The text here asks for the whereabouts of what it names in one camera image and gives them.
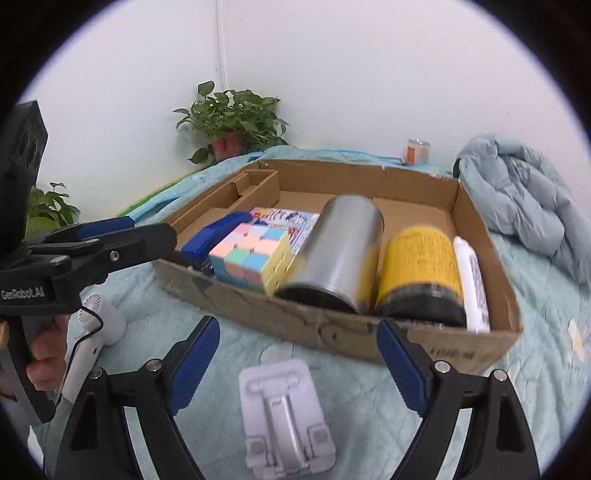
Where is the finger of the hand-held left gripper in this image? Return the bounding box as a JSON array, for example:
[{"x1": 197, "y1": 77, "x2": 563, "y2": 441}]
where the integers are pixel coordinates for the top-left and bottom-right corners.
[
  {"x1": 28, "y1": 223, "x2": 179, "y2": 283},
  {"x1": 45, "y1": 217, "x2": 136, "y2": 246}
]

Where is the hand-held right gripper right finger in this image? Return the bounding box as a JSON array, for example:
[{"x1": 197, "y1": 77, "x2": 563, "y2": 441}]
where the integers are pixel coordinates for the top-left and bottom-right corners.
[{"x1": 376, "y1": 318, "x2": 541, "y2": 480}]

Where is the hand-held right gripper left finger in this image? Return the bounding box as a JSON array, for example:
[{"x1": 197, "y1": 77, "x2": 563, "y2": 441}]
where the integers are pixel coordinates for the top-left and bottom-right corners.
[{"x1": 54, "y1": 316, "x2": 221, "y2": 480}]

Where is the blue stapler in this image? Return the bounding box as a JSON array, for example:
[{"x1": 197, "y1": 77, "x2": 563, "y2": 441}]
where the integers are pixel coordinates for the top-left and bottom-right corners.
[{"x1": 181, "y1": 212, "x2": 252, "y2": 278}]

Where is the white tube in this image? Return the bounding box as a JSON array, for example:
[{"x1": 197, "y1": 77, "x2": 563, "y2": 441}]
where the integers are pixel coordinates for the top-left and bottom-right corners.
[{"x1": 452, "y1": 236, "x2": 491, "y2": 334}]

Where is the pastel puzzle cube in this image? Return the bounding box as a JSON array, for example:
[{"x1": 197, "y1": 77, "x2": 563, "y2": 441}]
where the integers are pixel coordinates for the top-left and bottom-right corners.
[{"x1": 209, "y1": 223, "x2": 296, "y2": 296}]

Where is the yellow label jar black lid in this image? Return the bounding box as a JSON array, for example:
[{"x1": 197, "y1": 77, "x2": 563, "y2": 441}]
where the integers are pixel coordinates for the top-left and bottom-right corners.
[{"x1": 375, "y1": 224, "x2": 467, "y2": 328}]

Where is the silver metal tin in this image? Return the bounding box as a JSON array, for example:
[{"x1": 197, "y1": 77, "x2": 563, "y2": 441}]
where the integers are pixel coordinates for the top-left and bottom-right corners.
[{"x1": 274, "y1": 195, "x2": 385, "y2": 315}]

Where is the brown cardboard box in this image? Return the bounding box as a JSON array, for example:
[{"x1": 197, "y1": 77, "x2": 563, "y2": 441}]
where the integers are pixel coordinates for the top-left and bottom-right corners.
[{"x1": 152, "y1": 159, "x2": 524, "y2": 376}]

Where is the colourful board game box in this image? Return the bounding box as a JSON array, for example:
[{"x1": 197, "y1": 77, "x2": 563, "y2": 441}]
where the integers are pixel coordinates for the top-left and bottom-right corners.
[{"x1": 249, "y1": 207, "x2": 320, "y2": 256}]

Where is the person's left hand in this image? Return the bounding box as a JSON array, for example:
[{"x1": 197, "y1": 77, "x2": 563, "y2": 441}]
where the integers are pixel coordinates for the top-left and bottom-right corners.
[{"x1": 25, "y1": 315, "x2": 70, "y2": 392}]

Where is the large leafy plant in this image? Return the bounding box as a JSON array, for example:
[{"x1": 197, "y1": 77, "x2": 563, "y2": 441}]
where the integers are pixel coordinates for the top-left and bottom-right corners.
[{"x1": 25, "y1": 182, "x2": 81, "y2": 238}]

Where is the green cloth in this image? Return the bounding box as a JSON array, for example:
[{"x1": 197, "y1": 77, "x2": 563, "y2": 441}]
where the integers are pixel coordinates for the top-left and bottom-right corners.
[{"x1": 115, "y1": 178, "x2": 195, "y2": 217}]

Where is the light blue blanket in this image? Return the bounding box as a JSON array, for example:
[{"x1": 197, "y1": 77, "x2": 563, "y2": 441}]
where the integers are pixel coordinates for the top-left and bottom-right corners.
[{"x1": 32, "y1": 145, "x2": 591, "y2": 480}]

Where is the white handheld fan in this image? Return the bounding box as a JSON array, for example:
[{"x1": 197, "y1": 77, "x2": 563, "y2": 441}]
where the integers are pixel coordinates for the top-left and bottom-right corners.
[{"x1": 60, "y1": 293, "x2": 127, "y2": 404}]

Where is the white phone stand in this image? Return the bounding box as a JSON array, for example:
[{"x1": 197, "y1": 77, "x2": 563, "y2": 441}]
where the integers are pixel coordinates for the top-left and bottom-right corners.
[{"x1": 239, "y1": 360, "x2": 336, "y2": 476}]

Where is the small potted plant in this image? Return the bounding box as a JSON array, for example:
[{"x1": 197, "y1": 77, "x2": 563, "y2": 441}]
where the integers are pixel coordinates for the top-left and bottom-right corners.
[{"x1": 173, "y1": 80, "x2": 291, "y2": 164}]

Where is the pale blue quilt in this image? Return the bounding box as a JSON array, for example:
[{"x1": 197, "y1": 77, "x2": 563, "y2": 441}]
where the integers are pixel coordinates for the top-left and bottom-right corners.
[{"x1": 452, "y1": 134, "x2": 591, "y2": 287}]

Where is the small glass jar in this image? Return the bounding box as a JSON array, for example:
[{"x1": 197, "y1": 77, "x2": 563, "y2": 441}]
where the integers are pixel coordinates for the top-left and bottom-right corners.
[{"x1": 405, "y1": 138, "x2": 431, "y2": 166}]

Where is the black cable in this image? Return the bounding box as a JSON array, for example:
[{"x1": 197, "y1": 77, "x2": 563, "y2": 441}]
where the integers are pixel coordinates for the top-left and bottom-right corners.
[{"x1": 58, "y1": 308, "x2": 105, "y2": 407}]

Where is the white wall pipe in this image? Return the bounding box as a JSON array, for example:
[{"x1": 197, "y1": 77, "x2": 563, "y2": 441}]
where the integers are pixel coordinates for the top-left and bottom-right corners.
[{"x1": 216, "y1": 0, "x2": 230, "y2": 93}]

